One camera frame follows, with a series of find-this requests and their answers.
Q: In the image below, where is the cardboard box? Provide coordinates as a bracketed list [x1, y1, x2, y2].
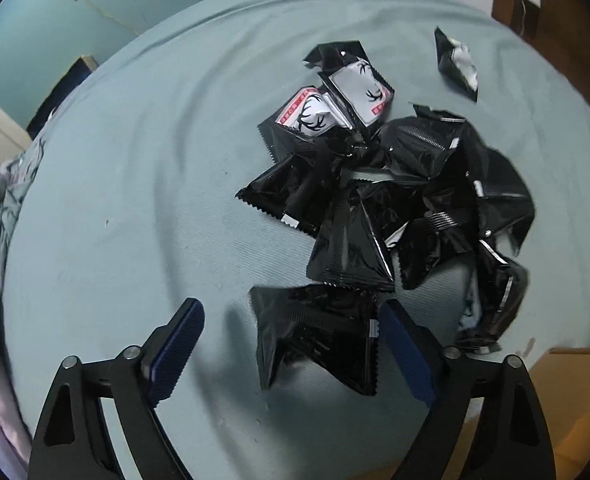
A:
[446, 348, 590, 479]

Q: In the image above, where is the light blue bed sheet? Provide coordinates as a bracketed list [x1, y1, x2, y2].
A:
[3, 0, 590, 479]

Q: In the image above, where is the black snack packet centre triangle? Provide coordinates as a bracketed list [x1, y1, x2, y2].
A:
[306, 188, 395, 292]

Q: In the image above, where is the white antler snack packet left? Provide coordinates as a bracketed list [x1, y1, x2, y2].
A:
[258, 86, 351, 162]

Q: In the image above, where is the white antler snack packet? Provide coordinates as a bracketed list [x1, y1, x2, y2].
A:
[320, 58, 395, 131]
[258, 86, 351, 162]

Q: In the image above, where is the separate black white snack packet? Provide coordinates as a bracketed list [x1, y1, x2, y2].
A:
[434, 27, 479, 102]

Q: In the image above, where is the white antler snack packet upper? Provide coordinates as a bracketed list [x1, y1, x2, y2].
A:
[320, 58, 395, 131]

